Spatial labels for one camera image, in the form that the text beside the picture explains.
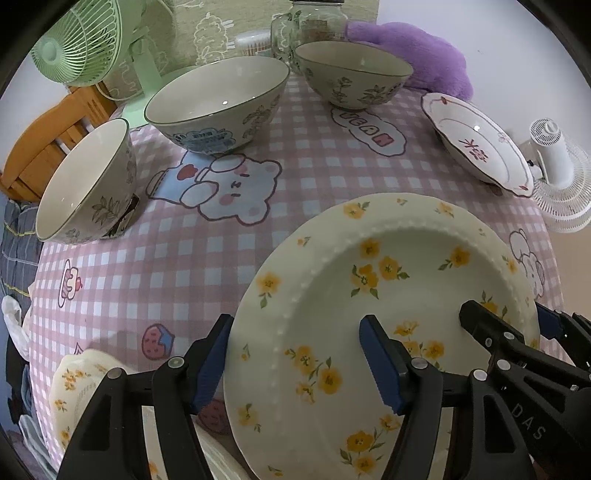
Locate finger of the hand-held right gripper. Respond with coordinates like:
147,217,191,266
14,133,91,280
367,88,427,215
459,300,528,360
534,304,591,370

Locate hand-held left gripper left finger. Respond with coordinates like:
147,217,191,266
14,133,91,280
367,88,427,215
58,314,236,480

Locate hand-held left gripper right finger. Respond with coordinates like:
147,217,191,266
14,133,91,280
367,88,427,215
359,315,539,480

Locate large yellow floral plate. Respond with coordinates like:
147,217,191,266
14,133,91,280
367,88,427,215
223,193,541,480

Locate wide bowl with blue sticker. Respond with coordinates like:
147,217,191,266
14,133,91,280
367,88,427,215
144,55,291,155

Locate green-rimmed floral bowl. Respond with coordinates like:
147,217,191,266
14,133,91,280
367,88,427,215
35,117,139,244
294,41,414,110

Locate pink checkered tablecloth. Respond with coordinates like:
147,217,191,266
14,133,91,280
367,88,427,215
28,65,568,480

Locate small yellow floral plate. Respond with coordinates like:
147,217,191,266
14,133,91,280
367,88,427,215
48,349,259,480

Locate white desk fan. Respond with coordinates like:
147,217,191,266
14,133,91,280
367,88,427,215
517,117,591,234

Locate white plate with red trim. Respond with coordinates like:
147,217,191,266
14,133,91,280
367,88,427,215
421,92,535,198

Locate white crumpled cloth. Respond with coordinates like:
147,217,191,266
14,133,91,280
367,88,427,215
0,295,31,370

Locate purple plush toy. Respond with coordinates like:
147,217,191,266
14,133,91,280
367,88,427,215
346,21,474,101

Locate wooden chair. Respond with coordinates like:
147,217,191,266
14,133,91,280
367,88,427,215
0,85,118,201

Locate cotton swab container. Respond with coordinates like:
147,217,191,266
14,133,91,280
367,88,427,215
234,28,273,58

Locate green sheep-print cushion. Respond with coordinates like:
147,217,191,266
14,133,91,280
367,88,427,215
152,0,377,75

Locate glass jar with dark lid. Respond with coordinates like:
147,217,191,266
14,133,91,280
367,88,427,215
270,0,348,63

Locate green desk fan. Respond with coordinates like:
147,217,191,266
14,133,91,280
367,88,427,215
30,0,204,130

